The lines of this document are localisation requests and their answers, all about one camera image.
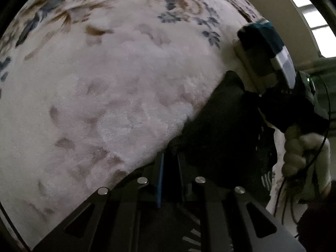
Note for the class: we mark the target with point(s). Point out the folded striped dark garment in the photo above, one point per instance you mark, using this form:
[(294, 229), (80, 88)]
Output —
[(265, 56)]

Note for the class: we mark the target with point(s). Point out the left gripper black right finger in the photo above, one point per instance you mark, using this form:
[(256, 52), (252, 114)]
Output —
[(209, 176)]

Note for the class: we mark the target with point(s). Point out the black striped sweater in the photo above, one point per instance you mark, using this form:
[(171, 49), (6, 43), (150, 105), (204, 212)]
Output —
[(230, 122)]

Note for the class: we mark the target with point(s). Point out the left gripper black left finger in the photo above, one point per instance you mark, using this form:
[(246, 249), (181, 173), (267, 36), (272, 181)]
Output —
[(143, 188)]

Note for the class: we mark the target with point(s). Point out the floral bed blanket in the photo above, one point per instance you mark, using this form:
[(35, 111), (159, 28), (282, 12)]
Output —
[(92, 90)]

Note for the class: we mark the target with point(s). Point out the white gloved right hand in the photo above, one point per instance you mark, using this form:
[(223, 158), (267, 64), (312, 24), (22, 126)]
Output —
[(307, 159)]

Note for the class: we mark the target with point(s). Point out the window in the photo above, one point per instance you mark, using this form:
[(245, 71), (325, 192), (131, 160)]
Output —
[(321, 31)]

